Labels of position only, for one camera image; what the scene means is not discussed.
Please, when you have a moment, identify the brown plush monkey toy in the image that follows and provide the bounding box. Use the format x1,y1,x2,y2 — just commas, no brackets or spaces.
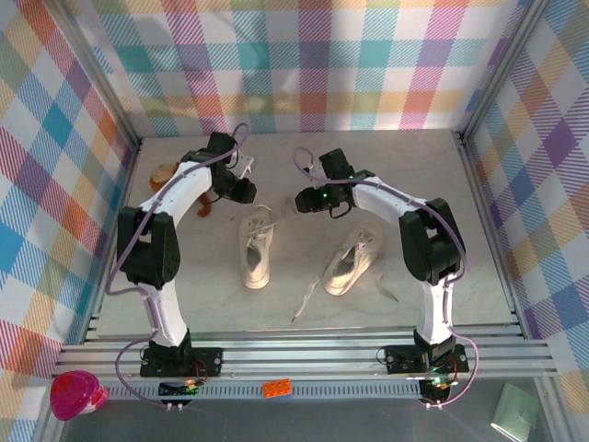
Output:
149,164,217,218

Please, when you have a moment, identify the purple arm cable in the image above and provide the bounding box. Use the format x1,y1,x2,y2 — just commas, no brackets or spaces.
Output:
105,122,252,409
293,146,482,409

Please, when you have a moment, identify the pale green box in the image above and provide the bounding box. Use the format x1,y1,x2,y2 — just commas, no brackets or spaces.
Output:
490,382,540,441

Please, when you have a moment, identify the pink plastic bowl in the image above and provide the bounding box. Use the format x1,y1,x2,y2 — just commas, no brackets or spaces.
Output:
49,370,110,423

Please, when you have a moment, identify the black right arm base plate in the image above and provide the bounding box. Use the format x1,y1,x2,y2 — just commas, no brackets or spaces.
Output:
384,343,469,375

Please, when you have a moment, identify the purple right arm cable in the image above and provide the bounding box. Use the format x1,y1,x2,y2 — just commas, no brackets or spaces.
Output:
293,146,482,409

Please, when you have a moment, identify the grey slotted cable duct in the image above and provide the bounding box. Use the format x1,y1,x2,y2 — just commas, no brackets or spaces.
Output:
108,381,424,401

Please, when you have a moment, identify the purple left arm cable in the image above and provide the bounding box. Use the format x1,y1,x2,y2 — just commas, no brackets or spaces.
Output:
105,122,252,409

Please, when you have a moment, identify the aluminium front rail beam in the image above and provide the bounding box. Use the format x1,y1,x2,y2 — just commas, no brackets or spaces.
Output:
54,324,560,381

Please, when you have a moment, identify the orange toy brick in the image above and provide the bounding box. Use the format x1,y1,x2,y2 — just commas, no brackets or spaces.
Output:
262,378,295,399

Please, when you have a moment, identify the white sneaker with laces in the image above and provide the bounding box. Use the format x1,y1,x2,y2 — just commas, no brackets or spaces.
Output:
247,195,298,252

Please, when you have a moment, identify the aluminium frame post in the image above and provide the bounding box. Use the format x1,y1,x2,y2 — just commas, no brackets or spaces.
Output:
52,0,144,151
457,0,553,144

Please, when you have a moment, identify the aluminium table side rail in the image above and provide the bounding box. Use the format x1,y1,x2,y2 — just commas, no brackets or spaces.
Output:
82,135,144,344
455,131,528,340

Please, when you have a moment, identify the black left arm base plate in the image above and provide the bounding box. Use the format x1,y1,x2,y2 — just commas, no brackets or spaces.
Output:
140,345,225,378

